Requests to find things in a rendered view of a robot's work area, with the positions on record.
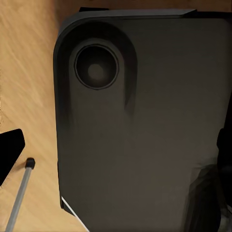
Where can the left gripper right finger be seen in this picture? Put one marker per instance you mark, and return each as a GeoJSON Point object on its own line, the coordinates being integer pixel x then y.
{"type": "Point", "coordinates": [224, 143]}

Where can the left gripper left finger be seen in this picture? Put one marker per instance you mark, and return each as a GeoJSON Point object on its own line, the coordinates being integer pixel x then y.
{"type": "Point", "coordinates": [12, 144]}

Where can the camera tripod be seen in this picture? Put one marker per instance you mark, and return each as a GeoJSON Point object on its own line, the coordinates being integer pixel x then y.
{"type": "Point", "coordinates": [13, 217]}

